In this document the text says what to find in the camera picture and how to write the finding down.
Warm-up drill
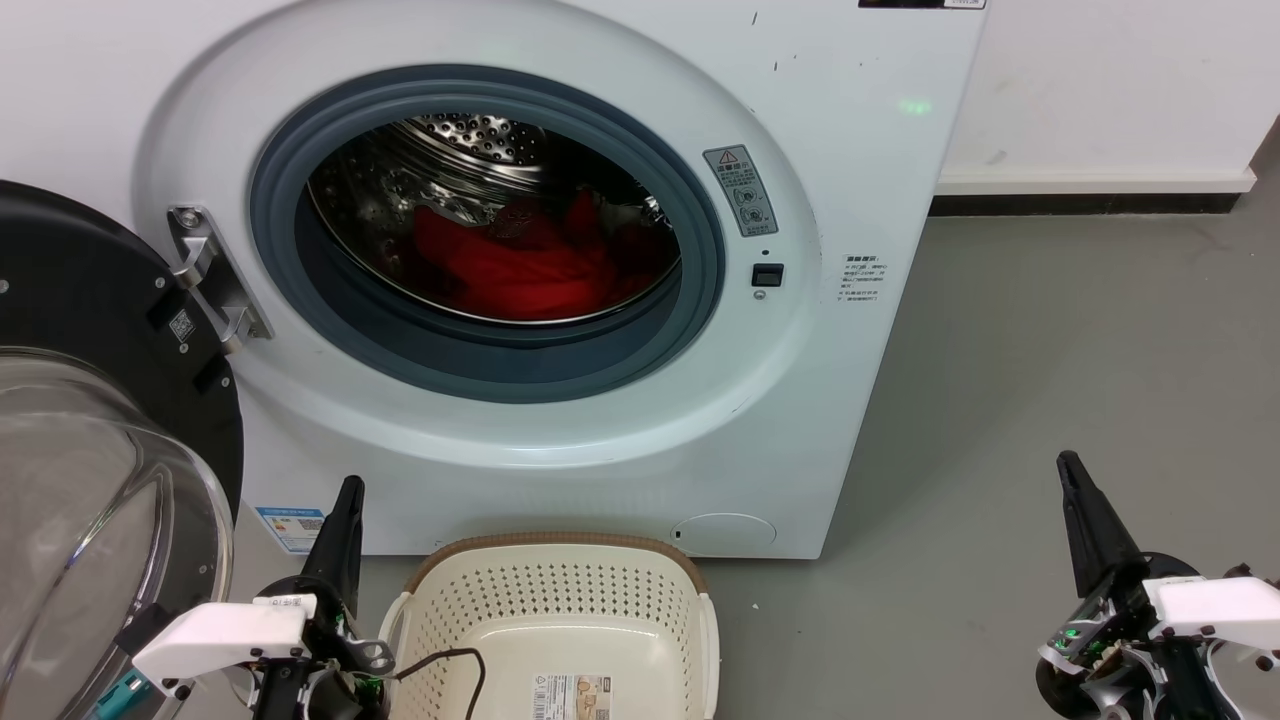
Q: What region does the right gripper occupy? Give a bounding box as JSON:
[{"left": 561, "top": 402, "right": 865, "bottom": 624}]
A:
[{"left": 1038, "top": 450, "right": 1203, "bottom": 693}]

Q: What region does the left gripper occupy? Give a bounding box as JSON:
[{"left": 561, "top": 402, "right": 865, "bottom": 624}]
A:
[{"left": 262, "top": 475, "right": 396, "bottom": 693}]

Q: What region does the red garment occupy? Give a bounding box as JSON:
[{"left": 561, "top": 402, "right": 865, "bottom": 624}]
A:
[{"left": 412, "top": 190, "right": 681, "bottom": 323}]

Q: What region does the cream plastic laundry basket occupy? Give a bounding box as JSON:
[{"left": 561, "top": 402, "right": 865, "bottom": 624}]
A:
[{"left": 378, "top": 532, "right": 721, "bottom": 720}]

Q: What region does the black washer door with glass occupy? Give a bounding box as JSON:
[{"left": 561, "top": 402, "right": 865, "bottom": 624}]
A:
[{"left": 0, "top": 180, "right": 246, "bottom": 720}]

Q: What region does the stainless steel washing machine drum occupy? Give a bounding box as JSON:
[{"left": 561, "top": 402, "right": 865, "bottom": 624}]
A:
[{"left": 305, "top": 113, "right": 683, "bottom": 326}]

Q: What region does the blue energy label sticker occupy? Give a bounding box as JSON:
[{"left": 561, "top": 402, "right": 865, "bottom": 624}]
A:
[{"left": 254, "top": 505, "right": 326, "bottom": 556}]

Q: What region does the grey rubber door gasket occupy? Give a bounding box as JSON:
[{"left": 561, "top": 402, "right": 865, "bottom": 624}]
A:
[{"left": 250, "top": 65, "right": 726, "bottom": 404}]

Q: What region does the silver metal door hinge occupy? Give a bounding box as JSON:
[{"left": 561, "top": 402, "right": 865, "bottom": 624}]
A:
[{"left": 167, "top": 205, "right": 273, "bottom": 353}]

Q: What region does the white front-load washing machine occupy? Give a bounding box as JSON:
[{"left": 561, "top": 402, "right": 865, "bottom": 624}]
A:
[{"left": 0, "top": 0, "right": 991, "bottom": 561}]

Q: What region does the printed text label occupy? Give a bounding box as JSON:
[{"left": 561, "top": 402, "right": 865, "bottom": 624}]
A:
[{"left": 838, "top": 253, "right": 891, "bottom": 306}]

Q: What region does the round filter cover cap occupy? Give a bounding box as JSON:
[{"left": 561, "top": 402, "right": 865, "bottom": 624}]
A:
[{"left": 670, "top": 513, "right": 778, "bottom": 556}]

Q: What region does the grey warning sticker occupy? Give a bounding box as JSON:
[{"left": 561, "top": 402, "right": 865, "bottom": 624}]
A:
[{"left": 703, "top": 145, "right": 779, "bottom": 239}]

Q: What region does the thin black cable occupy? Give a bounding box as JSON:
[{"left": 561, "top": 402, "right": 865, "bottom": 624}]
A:
[{"left": 390, "top": 648, "right": 488, "bottom": 720}]

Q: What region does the white wall baseboard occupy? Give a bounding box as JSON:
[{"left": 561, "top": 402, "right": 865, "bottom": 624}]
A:
[{"left": 933, "top": 165, "right": 1258, "bottom": 217}]

